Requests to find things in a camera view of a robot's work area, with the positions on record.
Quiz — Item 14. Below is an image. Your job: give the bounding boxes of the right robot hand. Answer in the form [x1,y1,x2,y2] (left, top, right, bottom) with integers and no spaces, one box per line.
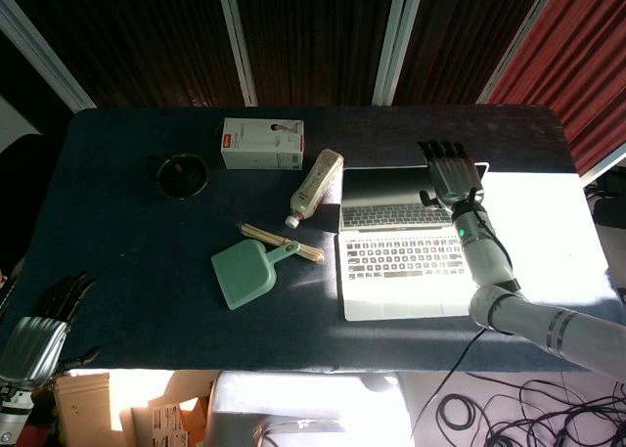
[417,140,486,212]

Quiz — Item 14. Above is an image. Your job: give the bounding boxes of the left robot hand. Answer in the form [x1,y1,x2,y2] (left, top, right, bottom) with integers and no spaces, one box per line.
[0,271,102,389]

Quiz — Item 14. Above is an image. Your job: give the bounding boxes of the silver laptop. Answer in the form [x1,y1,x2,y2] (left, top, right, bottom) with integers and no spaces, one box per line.
[335,161,491,323]

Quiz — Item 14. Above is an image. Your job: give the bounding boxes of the cardboard box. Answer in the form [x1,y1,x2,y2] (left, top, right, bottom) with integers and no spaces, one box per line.
[52,371,216,447]

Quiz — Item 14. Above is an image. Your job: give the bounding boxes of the beige plastic drink bottle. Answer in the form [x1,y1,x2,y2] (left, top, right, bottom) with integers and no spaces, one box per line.
[285,148,344,230]

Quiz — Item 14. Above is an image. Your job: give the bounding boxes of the red curtain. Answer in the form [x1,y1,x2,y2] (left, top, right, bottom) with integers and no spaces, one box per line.
[487,0,626,165]

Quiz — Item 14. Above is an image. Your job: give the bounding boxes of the dark blue table cloth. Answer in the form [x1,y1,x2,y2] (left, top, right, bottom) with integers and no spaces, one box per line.
[0,105,623,374]

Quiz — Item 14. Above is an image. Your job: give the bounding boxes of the bundle of wooden sticks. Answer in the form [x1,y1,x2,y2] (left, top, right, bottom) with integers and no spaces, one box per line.
[236,222,326,264]

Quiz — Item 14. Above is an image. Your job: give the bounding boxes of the white product box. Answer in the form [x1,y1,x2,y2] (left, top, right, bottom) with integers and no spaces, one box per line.
[220,117,305,171]

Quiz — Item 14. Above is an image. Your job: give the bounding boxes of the black round bowl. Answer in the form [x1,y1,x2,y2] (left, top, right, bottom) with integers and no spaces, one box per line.
[147,153,210,201]

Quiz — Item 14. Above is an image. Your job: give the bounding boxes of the green dustpan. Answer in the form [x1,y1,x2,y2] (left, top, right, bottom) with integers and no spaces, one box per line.
[210,238,301,312]

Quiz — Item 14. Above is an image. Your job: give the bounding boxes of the black cable tangle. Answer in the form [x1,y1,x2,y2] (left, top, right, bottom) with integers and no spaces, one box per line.
[409,327,626,447]

